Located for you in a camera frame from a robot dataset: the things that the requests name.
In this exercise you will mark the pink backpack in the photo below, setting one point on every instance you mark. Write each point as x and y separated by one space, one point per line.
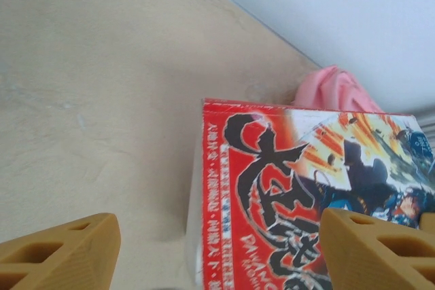
333 89

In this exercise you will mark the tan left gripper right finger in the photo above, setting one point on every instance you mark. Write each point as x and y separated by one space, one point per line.
360 263

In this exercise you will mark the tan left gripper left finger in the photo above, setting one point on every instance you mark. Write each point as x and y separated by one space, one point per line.
61 259

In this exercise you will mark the red comic book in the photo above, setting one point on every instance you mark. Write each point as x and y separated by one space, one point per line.
272 184

